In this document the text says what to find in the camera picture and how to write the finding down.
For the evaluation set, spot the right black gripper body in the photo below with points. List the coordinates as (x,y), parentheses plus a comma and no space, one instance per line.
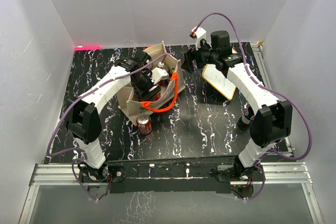
(205,55)

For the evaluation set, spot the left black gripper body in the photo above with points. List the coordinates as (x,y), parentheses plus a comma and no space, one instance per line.
(142,86)

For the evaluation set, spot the canvas bag with orange handles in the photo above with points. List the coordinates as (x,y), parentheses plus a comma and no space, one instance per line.
(149,58)

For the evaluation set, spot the purple Fanta can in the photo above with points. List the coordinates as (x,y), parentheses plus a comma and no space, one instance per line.
(156,97)
(164,82)

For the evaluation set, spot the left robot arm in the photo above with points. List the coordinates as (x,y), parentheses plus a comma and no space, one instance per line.
(83,121)

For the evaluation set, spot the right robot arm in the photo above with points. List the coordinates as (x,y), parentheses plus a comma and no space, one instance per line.
(267,118)

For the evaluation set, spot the red Coke can front left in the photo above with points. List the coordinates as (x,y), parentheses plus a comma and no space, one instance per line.
(144,124)

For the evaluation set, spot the black marble pattern mat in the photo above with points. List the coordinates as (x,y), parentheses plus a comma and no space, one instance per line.
(201,123)

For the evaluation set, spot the pink marker pen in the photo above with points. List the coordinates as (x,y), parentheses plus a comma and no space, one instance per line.
(83,48)

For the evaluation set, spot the dark Pepsi bottle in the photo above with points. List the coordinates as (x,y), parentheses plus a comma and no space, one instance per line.
(246,119)

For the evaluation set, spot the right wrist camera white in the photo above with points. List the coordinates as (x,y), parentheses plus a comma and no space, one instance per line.
(198,34)

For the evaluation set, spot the small whiteboard with orange frame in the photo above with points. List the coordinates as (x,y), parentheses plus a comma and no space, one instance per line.
(218,81)

